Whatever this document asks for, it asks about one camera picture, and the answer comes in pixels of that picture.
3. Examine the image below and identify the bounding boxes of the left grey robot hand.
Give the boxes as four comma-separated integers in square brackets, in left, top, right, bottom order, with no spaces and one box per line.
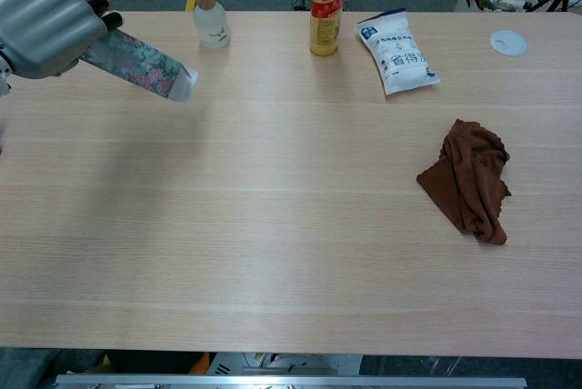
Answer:
[0,0,124,79]

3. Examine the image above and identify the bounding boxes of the floral patterned carton box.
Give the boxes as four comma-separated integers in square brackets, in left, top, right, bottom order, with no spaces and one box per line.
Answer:
[79,28,199,103]

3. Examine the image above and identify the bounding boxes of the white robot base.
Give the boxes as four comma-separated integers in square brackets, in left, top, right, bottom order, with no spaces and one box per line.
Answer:
[243,352,363,376]

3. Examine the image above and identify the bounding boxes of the clear glass bottle cork stopper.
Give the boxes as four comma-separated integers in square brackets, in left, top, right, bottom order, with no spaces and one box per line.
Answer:
[192,0,231,50]

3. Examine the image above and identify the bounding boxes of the yellow bottle red label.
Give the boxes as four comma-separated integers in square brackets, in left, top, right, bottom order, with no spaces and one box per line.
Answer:
[309,0,352,55]

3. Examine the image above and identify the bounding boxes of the white plastic refill bag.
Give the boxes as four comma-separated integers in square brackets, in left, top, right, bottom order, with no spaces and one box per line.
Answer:
[356,7,441,98]

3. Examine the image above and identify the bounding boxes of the brown cloth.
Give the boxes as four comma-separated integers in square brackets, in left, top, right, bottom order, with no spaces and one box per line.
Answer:
[416,118,512,245]

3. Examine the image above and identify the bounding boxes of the white round table grommet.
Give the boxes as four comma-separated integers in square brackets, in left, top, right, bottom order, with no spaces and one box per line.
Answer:
[489,29,529,57]

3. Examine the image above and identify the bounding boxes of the aluminium rail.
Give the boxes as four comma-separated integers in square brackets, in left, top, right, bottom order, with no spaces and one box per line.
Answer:
[54,374,528,389]

